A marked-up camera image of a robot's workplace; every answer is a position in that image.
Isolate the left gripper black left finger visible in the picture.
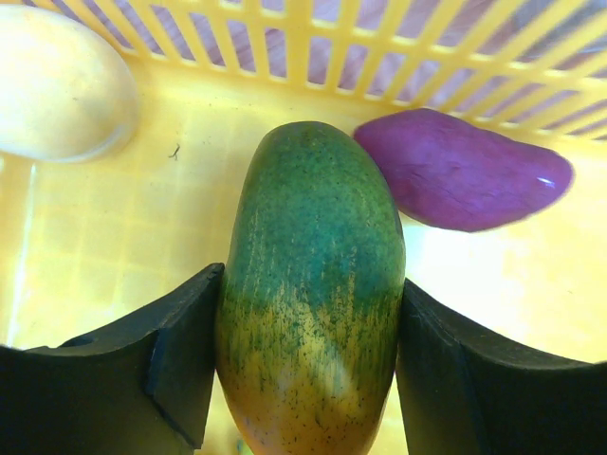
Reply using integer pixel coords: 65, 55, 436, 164
1, 264, 224, 454

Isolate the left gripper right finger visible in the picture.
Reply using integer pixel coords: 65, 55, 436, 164
396, 281, 606, 454

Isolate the green avocado toy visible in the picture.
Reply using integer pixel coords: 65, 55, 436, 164
215, 121, 406, 454

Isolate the purple eggplant toy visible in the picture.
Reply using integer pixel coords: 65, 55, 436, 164
354, 108, 574, 232

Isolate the yellow lemon toy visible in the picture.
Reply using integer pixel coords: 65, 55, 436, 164
1, 5, 140, 162

